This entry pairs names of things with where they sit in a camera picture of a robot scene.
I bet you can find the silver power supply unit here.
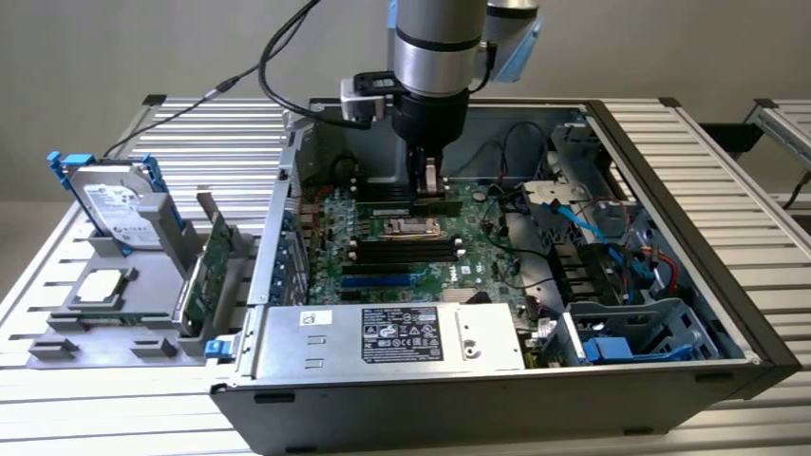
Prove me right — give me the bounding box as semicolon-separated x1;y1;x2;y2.
251;302;529;379

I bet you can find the hard disk in blue bracket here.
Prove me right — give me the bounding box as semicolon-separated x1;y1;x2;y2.
46;150;187;256

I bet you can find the silver chipset heatsink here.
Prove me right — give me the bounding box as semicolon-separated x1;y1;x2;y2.
442;288;495;306

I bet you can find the blue SATA wire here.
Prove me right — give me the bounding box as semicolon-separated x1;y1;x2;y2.
543;198;639;289

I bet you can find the grey metal disk bay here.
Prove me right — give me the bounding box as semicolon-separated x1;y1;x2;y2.
561;296;731;368

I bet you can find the black thin wire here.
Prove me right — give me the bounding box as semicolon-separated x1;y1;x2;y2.
478;182;553;267

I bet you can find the silver CPU chip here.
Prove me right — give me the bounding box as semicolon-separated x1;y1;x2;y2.
67;267;141;306

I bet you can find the black open PC case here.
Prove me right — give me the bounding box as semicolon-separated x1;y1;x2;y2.
209;97;803;453

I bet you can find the black camera cable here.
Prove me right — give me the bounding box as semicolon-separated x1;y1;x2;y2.
106;0;373;158

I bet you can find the black RAM slot bank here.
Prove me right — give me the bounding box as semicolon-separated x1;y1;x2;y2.
355;238;459;266

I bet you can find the black expansion slot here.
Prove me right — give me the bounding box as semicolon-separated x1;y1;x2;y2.
342;264;414;277

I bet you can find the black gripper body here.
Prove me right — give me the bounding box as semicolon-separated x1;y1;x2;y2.
389;91;471;149

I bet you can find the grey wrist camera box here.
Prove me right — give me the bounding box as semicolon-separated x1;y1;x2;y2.
339;70;399;130

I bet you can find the red SATA wire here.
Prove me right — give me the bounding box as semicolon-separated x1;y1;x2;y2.
657;252;685;296

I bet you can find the green motherboard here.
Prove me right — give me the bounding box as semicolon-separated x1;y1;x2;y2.
302;180;529;306

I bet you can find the green graphics card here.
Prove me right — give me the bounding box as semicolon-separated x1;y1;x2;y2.
171;210;242;339

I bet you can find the blue case latch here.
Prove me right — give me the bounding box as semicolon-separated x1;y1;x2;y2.
205;333;242;361

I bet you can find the silver drive cage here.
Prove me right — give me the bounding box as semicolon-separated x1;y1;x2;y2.
519;122;626;248

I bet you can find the grey parts rack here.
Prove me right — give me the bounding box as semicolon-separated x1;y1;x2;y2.
27;187;263;371

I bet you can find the CPU socket with metal cover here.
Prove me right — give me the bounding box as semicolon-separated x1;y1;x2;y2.
371;216;446;239

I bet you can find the blue expansion slot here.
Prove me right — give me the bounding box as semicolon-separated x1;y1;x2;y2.
341;274;415;289

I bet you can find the metal slat side table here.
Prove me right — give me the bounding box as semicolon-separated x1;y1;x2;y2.
742;98;811;173

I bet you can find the green RAM stick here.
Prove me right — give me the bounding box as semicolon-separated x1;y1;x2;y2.
355;199;465;219

